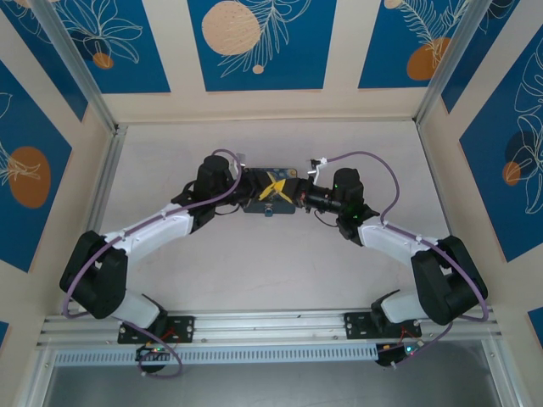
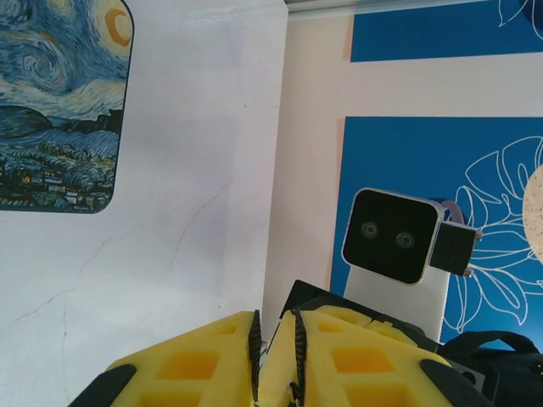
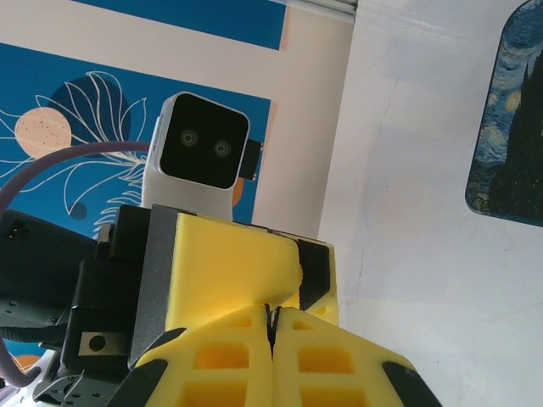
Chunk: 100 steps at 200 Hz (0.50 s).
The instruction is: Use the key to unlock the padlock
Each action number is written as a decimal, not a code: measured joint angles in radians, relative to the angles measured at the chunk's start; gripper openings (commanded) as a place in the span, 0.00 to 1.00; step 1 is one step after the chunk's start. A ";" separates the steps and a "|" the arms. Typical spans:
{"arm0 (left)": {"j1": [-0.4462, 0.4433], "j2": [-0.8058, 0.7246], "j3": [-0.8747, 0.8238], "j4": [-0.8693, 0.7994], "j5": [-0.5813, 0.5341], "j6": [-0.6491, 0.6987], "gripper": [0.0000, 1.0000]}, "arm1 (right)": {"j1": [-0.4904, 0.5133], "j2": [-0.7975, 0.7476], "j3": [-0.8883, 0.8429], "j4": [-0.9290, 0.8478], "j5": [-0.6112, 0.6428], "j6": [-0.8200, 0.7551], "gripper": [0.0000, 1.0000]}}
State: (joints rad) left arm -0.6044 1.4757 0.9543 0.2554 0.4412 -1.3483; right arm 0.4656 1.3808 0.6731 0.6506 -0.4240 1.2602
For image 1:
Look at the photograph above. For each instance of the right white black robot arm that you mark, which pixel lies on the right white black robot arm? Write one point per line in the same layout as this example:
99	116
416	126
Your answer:
390	243

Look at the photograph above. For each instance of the right control circuit board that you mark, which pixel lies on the right control circuit board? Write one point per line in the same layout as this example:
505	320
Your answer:
388	356

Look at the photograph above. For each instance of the grey metal sheet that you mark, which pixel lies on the grey metal sheet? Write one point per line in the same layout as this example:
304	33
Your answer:
271	386

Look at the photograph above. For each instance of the starry night print tin box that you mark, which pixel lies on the starry night print tin box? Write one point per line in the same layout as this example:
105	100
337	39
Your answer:
254	207

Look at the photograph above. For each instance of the aluminium frame post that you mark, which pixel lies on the aluminium frame post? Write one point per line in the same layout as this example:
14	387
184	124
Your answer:
78	63
449	63
40	373
500	373

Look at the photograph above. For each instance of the aluminium table edge rail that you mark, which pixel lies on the aluminium table edge rail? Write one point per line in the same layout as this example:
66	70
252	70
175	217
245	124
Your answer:
433	169
96	212

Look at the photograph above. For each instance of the aluminium mounting rail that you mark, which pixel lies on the aluminium mounting rail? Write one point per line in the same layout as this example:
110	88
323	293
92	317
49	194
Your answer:
271	326

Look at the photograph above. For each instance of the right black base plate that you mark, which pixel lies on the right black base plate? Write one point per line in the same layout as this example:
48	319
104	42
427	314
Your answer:
354	324

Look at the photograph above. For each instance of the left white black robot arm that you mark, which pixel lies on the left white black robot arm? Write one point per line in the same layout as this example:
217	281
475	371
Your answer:
161	231

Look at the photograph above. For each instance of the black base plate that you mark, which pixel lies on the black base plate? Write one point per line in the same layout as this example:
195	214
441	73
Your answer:
186	328
354	324

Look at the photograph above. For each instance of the control circuit board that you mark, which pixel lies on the control circuit board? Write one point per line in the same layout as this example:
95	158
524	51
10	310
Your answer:
388	356
155	349

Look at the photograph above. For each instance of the left control circuit board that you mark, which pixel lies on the left control circuit board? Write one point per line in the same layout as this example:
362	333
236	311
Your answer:
155	349

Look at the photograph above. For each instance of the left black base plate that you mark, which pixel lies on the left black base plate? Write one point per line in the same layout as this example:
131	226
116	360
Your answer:
186	328

